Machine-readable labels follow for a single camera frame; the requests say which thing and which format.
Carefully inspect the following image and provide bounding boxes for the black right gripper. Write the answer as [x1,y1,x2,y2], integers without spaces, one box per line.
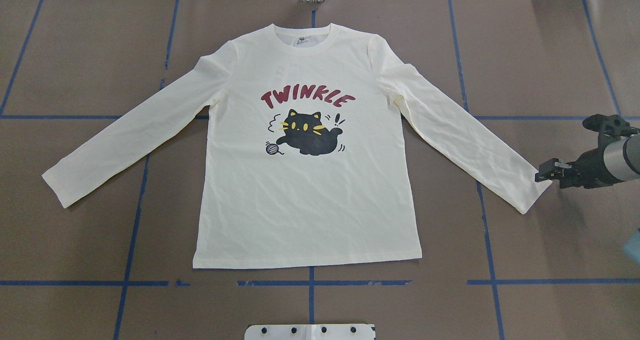
[534,149,624,189]

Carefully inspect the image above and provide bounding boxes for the cream long-sleeve cat shirt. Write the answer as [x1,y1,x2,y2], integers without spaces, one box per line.
[42,23,551,269]

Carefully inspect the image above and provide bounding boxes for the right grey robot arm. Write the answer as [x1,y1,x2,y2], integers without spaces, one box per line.
[534,135,640,189]

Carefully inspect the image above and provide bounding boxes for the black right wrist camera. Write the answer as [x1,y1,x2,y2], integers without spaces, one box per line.
[582,114,639,149]

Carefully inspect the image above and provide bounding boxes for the white camera mast base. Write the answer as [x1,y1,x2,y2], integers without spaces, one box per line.
[244,323,377,340]

